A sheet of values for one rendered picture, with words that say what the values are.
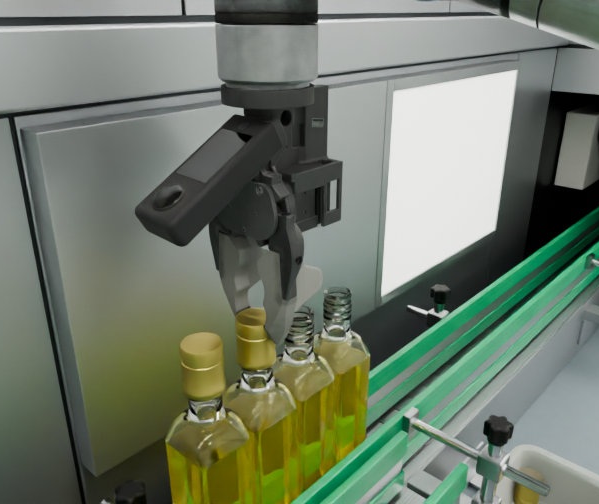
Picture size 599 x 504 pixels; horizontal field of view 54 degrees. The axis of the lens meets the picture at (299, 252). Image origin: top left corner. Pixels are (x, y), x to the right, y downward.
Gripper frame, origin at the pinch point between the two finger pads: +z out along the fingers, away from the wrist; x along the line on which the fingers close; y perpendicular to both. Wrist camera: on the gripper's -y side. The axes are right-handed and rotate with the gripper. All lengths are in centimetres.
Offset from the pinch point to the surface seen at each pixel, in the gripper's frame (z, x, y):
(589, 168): 10, 9, 118
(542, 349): 28, -5, 61
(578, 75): -12, 11, 104
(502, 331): 19, -4, 46
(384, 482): 23.4, -5.9, 13.4
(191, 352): -0.8, -0.6, -7.2
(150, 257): -3.5, 12.0, -2.2
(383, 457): 19.0, -6.2, 12.3
